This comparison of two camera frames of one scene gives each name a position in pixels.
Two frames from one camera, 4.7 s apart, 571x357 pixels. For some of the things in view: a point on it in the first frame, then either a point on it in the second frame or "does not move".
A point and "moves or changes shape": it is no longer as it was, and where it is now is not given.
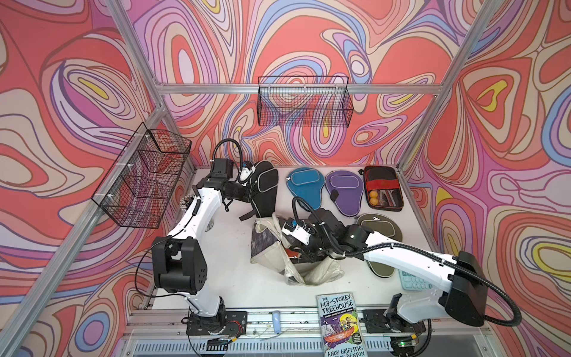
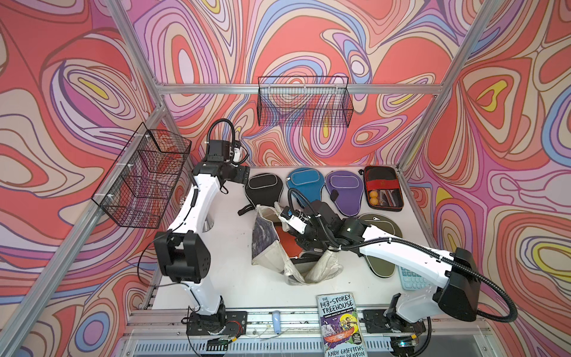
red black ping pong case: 383,187 does not move
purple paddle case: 346,189 does not move
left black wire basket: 136,190 does not move
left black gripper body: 238,192 to 237,174
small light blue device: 276,320 does not move
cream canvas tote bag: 268,242 moves or changes shape
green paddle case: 386,227 does not move
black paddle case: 263,190 moves or changes shape
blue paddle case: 308,184 does not move
